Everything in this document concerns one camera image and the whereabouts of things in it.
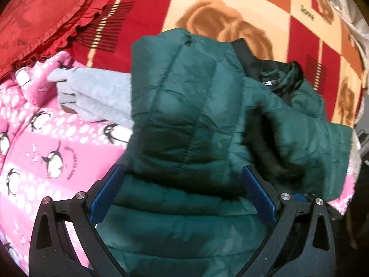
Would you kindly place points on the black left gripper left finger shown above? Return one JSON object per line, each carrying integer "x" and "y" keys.
{"x": 65, "y": 241}

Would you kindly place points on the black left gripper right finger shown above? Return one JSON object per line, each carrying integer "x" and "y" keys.
{"x": 300, "y": 241}

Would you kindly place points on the dark green puffer jacket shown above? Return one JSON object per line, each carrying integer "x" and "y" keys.
{"x": 202, "y": 110}

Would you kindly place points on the pink penguin quilt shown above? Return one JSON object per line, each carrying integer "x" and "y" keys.
{"x": 46, "y": 151}

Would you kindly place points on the grey sweatshirt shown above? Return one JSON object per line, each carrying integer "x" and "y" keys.
{"x": 94, "y": 94}

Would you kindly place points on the red orange rose blanket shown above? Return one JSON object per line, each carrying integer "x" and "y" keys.
{"x": 311, "y": 32}

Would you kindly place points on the red heart-shaped pillow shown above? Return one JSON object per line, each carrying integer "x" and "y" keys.
{"x": 35, "y": 30}

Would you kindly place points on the beige floral bed sheet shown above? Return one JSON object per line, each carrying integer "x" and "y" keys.
{"x": 357, "y": 25}

